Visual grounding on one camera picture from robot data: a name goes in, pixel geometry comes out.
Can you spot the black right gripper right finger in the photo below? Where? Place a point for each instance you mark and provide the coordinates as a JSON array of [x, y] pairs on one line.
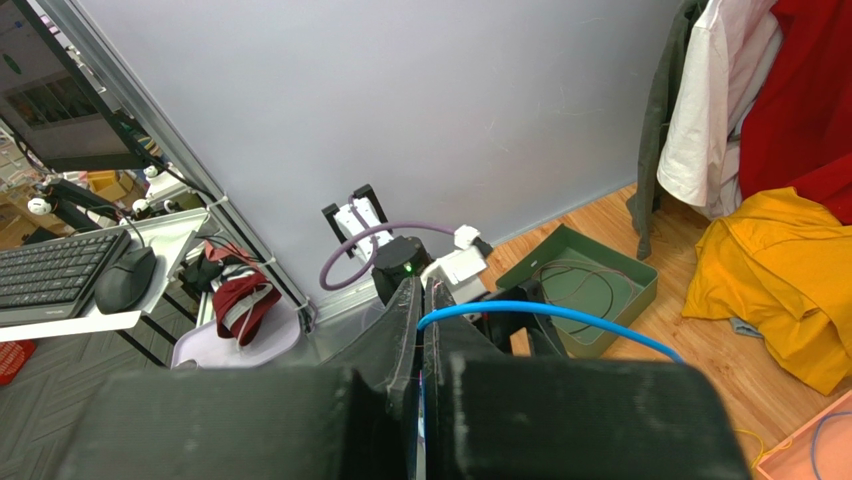
[[490, 415]]

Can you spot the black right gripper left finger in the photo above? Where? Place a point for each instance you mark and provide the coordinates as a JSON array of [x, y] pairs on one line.
[[351, 416]]

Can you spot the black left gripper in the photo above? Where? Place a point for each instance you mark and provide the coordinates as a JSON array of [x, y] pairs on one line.
[[520, 333]]

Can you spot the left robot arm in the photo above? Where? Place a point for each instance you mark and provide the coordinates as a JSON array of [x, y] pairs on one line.
[[364, 231]]

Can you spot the green plastic tray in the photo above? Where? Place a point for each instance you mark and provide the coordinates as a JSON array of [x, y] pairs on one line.
[[580, 273]]

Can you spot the red white cap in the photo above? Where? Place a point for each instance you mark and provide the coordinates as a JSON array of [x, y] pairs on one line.
[[240, 306]]

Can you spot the olive green garment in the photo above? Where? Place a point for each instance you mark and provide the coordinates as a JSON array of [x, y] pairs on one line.
[[657, 117]]

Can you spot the yellow shirt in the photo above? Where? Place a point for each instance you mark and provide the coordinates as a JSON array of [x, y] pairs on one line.
[[781, 263]]

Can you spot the black computer mouse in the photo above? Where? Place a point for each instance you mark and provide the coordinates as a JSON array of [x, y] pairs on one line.
[[122, 286]]

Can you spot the pink plastic tray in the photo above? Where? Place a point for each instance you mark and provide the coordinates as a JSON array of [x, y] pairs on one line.
[[820, 449]]

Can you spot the red shirt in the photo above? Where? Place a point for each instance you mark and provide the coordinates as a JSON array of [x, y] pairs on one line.
[[798, 134]]

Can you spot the black keyboard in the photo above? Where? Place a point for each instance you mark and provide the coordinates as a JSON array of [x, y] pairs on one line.
[[54, 280]]

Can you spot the white garment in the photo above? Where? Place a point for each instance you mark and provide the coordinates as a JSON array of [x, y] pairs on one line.
[[731, 49]]

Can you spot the computer monitor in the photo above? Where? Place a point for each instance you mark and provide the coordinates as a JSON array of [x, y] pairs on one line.
[[50, 106]]

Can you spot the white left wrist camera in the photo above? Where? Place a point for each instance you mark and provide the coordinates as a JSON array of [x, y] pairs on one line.
[[459, 270]]

